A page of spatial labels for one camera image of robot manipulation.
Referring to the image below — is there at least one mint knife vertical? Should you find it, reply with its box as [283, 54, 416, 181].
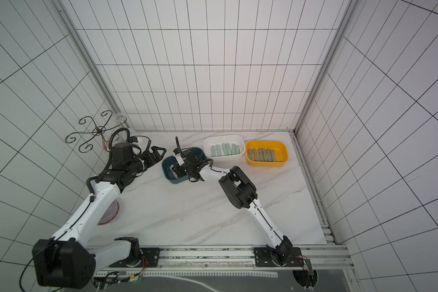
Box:
[221, 143, 228, 156]

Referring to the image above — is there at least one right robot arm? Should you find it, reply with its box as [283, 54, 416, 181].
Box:
[170, 162, 293, 266]

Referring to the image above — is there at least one clear wine glass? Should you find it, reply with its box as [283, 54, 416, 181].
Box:
[113, 113, 128, 127]

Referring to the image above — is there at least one white storage box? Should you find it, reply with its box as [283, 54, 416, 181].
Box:
[203, 135, 245, 162]

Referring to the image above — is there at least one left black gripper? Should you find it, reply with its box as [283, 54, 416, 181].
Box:
[127, 145, 167, 174]

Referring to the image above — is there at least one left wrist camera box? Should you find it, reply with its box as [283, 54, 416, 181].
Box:
[130, 135, 152, 150]

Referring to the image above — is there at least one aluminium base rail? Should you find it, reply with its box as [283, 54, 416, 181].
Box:
[83, 245, 353, 273]

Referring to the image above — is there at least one metal scroll glass rack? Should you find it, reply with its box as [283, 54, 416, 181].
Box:
[64, 109, 119, 153]

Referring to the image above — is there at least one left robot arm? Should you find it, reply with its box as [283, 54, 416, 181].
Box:
[30, 141, 166, 289]

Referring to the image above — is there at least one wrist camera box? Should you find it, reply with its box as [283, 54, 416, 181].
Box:
[173, 148, 199, 165]
[130, 135, 152, 150]

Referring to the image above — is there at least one yellow storage box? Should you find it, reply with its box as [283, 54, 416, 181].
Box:
[245, 140, 289, 167]

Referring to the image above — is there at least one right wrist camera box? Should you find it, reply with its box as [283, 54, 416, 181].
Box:
[173, 148, 199, 165]

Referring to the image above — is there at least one dark teal storage box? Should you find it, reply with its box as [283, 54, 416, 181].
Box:
[161, 147, 206, 184]

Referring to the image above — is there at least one olive knife pair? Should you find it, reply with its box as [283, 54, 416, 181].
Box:
[266, 148, 272, 162]

